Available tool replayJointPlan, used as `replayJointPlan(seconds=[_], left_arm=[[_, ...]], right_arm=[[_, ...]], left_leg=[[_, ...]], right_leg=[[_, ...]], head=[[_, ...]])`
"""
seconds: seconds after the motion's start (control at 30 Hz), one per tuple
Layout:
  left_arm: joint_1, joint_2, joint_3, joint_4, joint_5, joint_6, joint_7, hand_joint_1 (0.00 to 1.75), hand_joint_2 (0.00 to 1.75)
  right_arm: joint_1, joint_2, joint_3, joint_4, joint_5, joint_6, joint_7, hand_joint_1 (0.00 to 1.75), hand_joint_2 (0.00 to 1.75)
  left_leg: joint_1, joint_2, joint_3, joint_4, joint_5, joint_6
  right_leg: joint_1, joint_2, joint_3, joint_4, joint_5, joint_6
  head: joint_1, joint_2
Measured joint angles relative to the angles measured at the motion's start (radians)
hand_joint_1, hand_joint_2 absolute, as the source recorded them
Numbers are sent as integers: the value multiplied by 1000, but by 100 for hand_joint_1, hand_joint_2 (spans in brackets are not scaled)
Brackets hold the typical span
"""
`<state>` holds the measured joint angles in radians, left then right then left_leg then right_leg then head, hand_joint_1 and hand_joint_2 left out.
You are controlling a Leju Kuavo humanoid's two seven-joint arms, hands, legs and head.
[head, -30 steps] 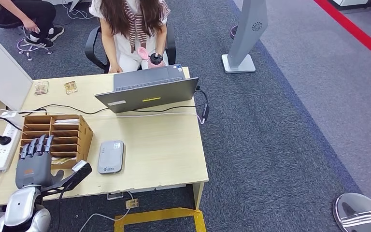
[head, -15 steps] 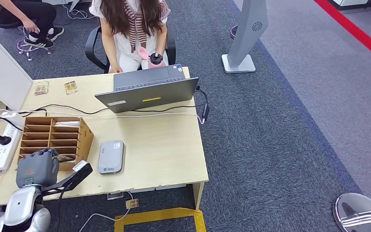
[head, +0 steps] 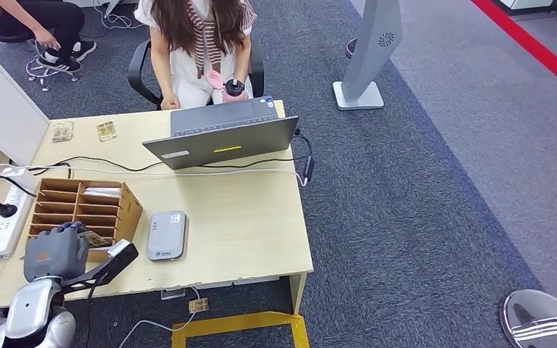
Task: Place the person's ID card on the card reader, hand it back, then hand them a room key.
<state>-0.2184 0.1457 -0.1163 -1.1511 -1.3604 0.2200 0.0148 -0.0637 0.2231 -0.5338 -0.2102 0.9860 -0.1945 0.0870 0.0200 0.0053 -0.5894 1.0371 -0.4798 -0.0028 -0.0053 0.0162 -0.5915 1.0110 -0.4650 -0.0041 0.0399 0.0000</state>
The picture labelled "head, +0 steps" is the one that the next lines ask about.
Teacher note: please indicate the grey laptop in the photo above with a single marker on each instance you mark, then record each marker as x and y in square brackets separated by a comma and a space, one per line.
[221, 144]

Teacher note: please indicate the red floor tape line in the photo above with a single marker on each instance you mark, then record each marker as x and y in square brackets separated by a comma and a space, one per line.
[523, 38]

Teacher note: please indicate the black plug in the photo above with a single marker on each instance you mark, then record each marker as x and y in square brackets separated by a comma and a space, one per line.
[6, 210]

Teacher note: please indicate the yellow floor tape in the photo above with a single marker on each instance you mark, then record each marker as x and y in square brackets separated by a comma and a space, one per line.
[240, 322]

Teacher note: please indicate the pale wooden desk leg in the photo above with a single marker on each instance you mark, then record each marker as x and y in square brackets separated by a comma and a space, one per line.
[297, 293]

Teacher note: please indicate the grey card reader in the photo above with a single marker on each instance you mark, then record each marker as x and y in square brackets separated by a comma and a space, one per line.
[165, 236]

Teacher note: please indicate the person's right hand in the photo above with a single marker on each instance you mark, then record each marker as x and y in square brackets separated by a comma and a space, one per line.
[170, 102]

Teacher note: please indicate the white plug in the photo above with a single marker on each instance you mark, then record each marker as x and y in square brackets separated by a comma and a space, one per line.
[14, 171]

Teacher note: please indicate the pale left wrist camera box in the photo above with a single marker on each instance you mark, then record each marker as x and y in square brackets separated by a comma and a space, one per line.
[119, 248]

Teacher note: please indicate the card in clear sleeve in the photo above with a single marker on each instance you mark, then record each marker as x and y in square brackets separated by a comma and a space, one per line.
[62, 131]

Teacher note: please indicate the person's right forearm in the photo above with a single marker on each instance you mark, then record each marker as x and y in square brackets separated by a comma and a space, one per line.
[161, 67]

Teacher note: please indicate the chrome round base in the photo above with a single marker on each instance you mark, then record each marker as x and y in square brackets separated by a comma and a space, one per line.
[528, 307]

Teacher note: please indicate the pink water bottle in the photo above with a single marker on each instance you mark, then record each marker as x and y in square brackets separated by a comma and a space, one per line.
[214, 80]

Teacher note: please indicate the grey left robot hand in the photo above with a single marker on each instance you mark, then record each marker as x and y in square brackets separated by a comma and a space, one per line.
[57, 252]

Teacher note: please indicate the grey kiosk stand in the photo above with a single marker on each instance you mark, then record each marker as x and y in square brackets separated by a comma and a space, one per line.
[370, 48]

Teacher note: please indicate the white black counter base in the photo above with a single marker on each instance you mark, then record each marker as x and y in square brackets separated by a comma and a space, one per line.
[523, 5]

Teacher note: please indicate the wooden card organizer box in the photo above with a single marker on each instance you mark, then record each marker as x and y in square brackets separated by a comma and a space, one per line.
[129, 211]

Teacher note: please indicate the dark round floor base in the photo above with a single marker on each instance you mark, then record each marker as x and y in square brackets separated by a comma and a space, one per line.
[349, 48]

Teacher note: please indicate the person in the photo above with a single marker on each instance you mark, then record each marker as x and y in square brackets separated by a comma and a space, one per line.
[187, 72]
[43, 19]

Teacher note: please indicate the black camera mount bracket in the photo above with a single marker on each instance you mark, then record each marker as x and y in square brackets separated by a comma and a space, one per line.
[110, 269]

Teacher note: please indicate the person's left hand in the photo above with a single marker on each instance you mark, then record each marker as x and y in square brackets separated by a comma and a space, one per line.
[243, 80]

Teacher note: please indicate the white power strip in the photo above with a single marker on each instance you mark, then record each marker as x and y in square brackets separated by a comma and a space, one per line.
[4, 230]

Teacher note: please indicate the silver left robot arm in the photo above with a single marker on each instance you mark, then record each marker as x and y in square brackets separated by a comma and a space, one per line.
[33, 307]

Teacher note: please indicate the white cards stack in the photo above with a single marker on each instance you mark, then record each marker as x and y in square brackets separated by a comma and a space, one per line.
[101, 192]

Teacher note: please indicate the golden hotel key card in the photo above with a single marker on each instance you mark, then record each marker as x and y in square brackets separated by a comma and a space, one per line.
[106, 131]
[97, 240]

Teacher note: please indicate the person's left forearm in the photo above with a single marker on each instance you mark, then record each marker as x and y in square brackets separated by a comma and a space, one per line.
[243, 55]

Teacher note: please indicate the black power adapter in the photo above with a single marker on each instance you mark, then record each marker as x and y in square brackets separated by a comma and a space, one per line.
[309, 168]

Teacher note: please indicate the black office chair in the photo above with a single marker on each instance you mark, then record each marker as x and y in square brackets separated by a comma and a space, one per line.
[137, 67]

